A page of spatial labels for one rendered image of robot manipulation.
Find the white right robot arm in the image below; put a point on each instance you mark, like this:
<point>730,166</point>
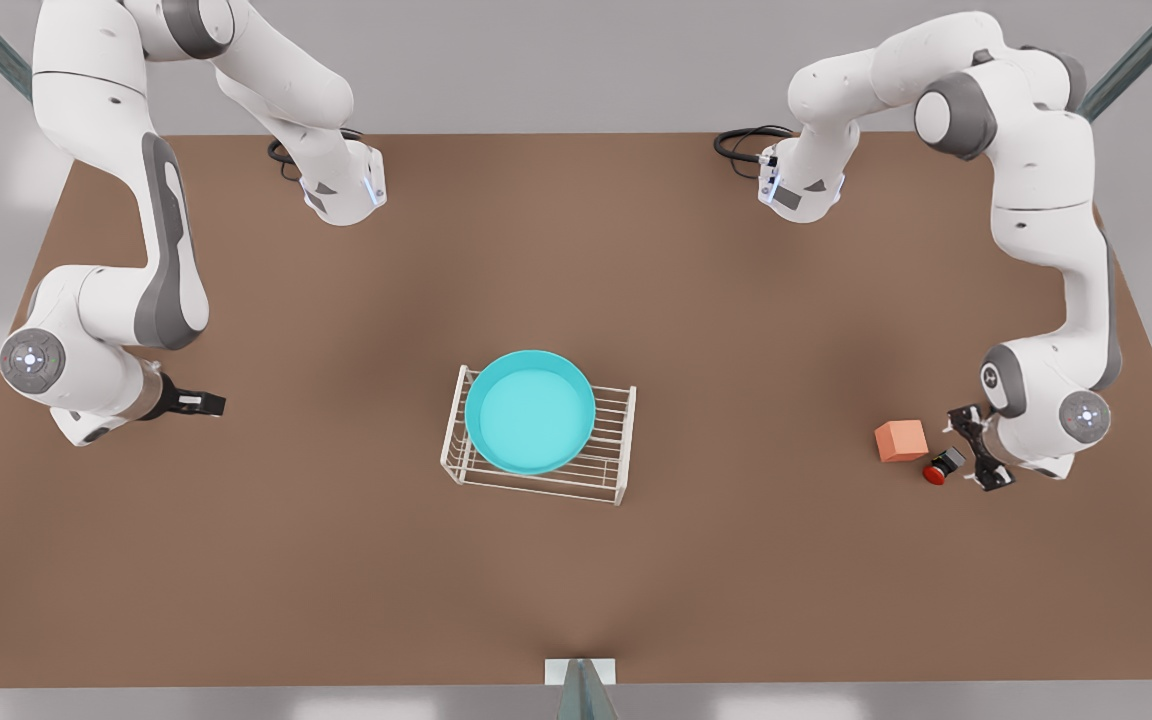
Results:
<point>171,260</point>

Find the turquoise round plate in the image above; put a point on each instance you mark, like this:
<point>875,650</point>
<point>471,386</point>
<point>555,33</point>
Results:
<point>530,412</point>

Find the orange cube block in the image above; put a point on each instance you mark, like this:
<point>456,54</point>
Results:
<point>901,440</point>

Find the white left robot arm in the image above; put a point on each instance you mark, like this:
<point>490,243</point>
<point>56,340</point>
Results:
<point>1046,180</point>

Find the red button switch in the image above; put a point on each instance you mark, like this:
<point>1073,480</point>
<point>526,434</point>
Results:
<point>941,467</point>

